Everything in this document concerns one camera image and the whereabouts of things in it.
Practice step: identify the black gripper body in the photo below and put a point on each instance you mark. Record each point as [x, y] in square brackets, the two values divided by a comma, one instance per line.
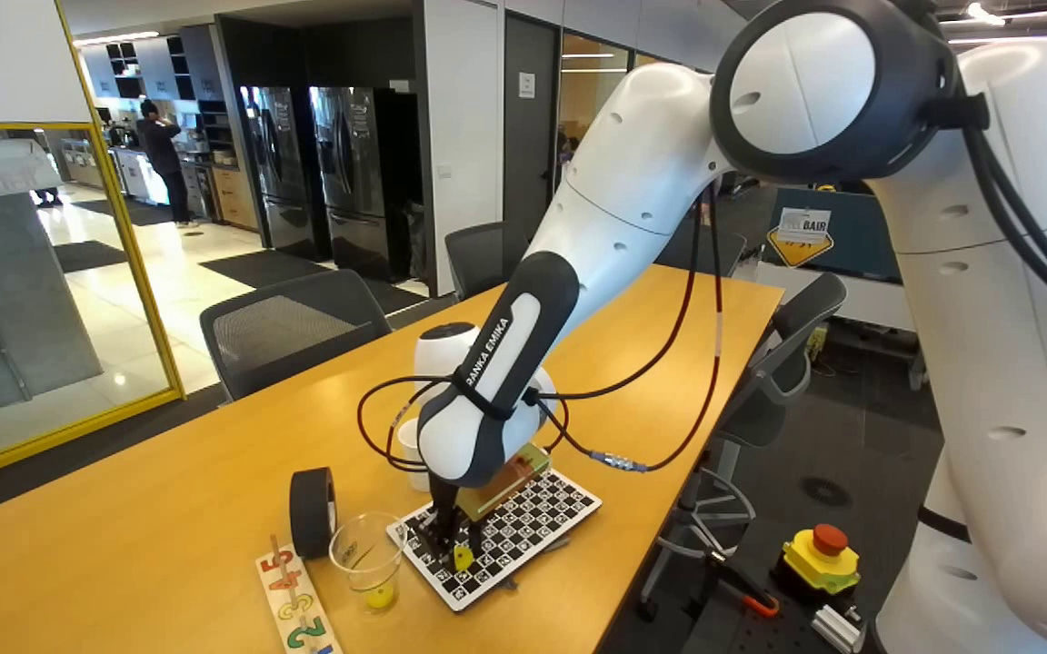
[457, 499]

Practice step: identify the yellow round tile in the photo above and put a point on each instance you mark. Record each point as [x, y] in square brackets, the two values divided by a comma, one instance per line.
[462, 561]
[379, 592]

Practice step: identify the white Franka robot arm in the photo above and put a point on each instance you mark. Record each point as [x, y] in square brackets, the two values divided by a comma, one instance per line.
[644, 181]

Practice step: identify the black white marker board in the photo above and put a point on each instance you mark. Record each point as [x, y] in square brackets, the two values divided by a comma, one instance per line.
[537, 522]

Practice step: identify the colourful number puzzle board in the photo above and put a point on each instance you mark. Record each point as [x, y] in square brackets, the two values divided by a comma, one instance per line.
[295, 604]

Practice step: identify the clear plastic cup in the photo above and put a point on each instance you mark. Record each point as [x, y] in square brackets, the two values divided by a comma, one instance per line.
[360, 551]

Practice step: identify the black tape roll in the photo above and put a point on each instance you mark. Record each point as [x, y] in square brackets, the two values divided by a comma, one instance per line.
[310, 515]

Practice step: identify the black mesh office chair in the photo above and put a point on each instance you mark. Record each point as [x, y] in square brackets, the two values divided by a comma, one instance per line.
[481, 255]
[287, 330]

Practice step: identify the dark floor mat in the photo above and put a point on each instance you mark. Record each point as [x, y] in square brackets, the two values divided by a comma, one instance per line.
[307, 277]

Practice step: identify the yellow red emergency stop button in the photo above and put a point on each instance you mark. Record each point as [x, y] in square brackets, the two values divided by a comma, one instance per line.
[823, 557]

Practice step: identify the round dark floor cover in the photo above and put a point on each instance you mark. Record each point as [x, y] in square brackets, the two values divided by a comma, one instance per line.
[828, 490]

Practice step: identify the gray office chair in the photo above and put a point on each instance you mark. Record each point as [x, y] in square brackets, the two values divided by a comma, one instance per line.
[784, 349]

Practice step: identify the silver metal box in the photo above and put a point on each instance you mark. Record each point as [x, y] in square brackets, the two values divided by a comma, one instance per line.
[837, 626]

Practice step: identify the small paper door notice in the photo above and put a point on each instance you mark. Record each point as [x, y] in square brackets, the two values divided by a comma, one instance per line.
[530, 85]

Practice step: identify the yellow white sign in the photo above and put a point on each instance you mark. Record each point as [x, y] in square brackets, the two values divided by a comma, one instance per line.
[801, 236]

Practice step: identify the person in dark clothes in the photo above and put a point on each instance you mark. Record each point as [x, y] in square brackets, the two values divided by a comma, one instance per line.
[162, 149]

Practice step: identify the yellow framed glass partition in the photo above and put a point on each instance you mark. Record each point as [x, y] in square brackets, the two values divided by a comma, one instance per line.
[16, 303]

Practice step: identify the blue desk divider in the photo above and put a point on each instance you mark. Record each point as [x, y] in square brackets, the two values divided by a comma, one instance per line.
[863, 236]

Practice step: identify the paper sheet on glass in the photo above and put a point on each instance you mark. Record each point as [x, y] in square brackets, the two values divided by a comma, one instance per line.
[5, 166]

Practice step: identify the olive wrist camera box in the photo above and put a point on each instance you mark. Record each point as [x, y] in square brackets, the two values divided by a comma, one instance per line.
[519, 477]

